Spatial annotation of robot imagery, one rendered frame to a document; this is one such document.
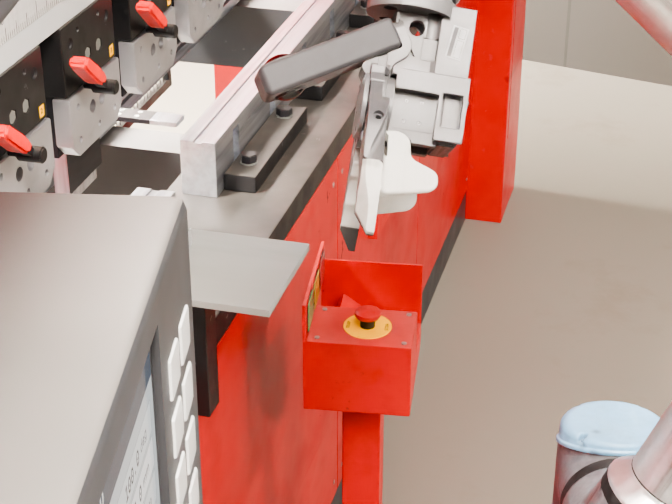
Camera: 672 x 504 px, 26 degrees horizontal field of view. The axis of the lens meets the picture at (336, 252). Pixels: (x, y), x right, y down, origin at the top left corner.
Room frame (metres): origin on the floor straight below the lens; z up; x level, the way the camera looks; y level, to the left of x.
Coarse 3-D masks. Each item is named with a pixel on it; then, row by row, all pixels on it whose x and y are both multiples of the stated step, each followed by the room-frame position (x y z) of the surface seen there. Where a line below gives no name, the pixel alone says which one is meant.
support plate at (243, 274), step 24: (192, 240) 1.71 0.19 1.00; (216, 240) 1.71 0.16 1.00; (240, 240) 1.71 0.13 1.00; (264, 240) 1.71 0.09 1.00; (192, 264) 1.64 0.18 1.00; (216, 264) 1.64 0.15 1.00; (240, 264) 1.64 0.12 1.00; (264, 264) 1.64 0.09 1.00; (288, 264) 1.64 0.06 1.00; (192, 288) 1.58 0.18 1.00; (216, 288) 1.58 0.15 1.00; (240, 288) 1.58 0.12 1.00; (264, 288) 1.58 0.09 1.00; (240, 312) 1.53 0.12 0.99; (264, 312) 1.52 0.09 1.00
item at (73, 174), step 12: (96, 144) 1.72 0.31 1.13; (72, 156) 1.65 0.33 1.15; (84, 156) 1.68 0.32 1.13; (96, 156) 1.71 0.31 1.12; (60, 168) 1.63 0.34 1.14; (72, 168) 1.64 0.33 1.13; (84, 168) 1.68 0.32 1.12; (60, 180) 1.63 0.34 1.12; (72, 180) 1.64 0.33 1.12; (84, 180) 1.67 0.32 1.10; (60, 192) 1.64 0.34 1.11; (72, 192) 1.64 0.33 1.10
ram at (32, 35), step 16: (64, 0) 1.60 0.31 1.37; (80, 0) 1.64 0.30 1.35; (48, 16) 1.56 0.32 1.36; (64, 16) 1.59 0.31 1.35; (32, 32) 1.52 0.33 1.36; (48, 32) 1.55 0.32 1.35; (0, 48) 1.44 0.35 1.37; (16, 48) 1.48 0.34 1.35; (32, 48) 1.51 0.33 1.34; (0, 64) 1.44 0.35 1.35
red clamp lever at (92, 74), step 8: (80, 56) 1.56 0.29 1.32; (72, 64) 1.55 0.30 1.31; (80, 64) 1.55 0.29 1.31; (88, 64) 1.55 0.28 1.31; (80, 72) 1.56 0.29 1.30; (88, 72) 1.56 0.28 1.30; (96, 72) 1.57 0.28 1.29; (88, 80) 1.58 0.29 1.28; (96, 80) 1.57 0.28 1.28; (104, 80) 1.59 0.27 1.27; (112, 80) 1.61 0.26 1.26; (88, 88) 1.62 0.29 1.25; (96, 88) 1.61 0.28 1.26; (104, 88) 1.61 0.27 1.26; (112, 88) 1.60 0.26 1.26
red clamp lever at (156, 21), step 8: (136, 8) 1.75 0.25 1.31; (144, 8) 1.74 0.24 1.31; (152, 8) 1.74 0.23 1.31; (144, 16) 1.75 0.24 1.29; (152, 16) 1.75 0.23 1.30; (160, 16) 1.77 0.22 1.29; (152, 24) 1.77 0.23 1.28; (160, 24) 1.77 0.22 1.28; (168, 24) 1.81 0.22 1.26; (152, 32) 1.81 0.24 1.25; (160, 32) 1.80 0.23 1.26; (168, 32) 1.80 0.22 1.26; (176, 32) 1.80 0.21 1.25
